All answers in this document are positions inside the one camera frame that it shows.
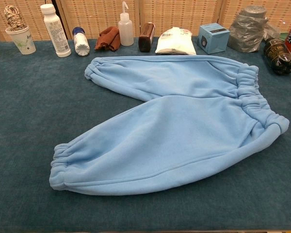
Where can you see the tall white plastic bottle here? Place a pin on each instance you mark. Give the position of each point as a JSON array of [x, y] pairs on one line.
[[57, 34]]

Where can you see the rust brown cloth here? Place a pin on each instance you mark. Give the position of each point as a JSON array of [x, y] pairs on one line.
[[106, 40]]

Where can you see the white powder bag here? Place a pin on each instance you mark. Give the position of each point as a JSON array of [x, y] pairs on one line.
[[174, 42]]

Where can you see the black bottle with gold label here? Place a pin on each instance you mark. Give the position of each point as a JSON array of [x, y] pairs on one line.
[[279, 55]]

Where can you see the light blue fleece pants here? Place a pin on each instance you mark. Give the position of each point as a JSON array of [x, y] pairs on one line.
[[160, 126]]

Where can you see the bamboo folding screen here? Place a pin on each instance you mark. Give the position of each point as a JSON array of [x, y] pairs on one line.
[[92, 17]]

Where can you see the light blue cardboard box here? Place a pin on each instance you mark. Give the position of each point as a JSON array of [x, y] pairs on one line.
[[215, 38]]

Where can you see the teal table cloth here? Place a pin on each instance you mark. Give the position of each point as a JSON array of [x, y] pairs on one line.
[[26, 121]]

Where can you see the translucent squeeze wash bottle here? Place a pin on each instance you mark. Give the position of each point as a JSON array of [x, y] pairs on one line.
[[126, 31]]

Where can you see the grey garbage bag roll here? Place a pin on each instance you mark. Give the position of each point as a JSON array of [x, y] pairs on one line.
[[247, 31]]

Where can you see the white bottle with blue cap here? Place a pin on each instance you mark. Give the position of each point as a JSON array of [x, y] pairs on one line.
[[81, 44]]

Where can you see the white paper cup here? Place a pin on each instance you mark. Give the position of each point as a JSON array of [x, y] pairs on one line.
[[23, 43]]

